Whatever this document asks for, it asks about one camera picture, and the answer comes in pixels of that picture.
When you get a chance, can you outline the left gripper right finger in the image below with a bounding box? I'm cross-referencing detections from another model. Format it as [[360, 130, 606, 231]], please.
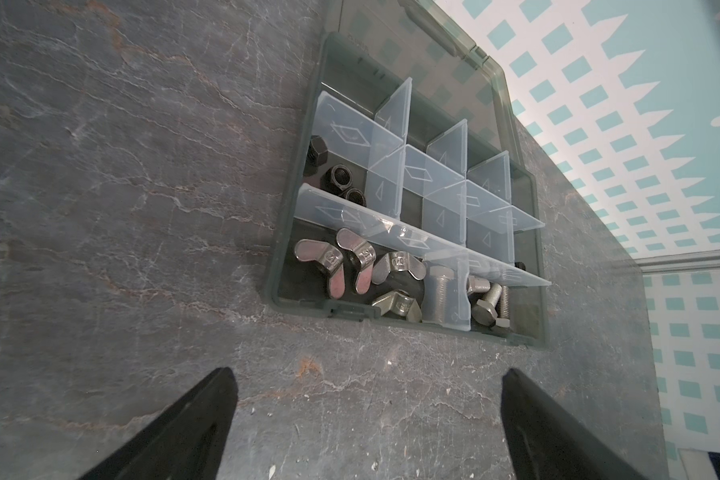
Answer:
[[500, 368, 644, 479]]

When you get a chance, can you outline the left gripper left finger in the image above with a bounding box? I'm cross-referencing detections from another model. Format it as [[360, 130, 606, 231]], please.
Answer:
[[82, 367, 238, 479]]

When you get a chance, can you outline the silver hex bolt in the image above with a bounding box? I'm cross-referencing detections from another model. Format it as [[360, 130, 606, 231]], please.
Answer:
[[422, 265, 455, 325], [471, 284, 503, 328]]

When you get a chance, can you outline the silver wing nut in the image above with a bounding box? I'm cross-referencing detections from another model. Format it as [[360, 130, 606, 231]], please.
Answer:
[[336, 228, 376, 295], [371, 290, 423, 323], [294, 239, 346, 299], [371, 251, 427, 285]]

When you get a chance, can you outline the clear plastic organizer box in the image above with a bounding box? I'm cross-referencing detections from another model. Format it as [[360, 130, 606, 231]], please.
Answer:
[[263, 1, 548, 347]]

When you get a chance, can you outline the silver hex bolt in box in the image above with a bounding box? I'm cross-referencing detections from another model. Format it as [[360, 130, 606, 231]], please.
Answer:
[[471, 284, 503, 328]]

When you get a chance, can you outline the black nut in box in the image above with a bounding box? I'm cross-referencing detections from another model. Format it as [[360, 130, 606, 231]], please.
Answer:
[[303, 135, 367, 206]]

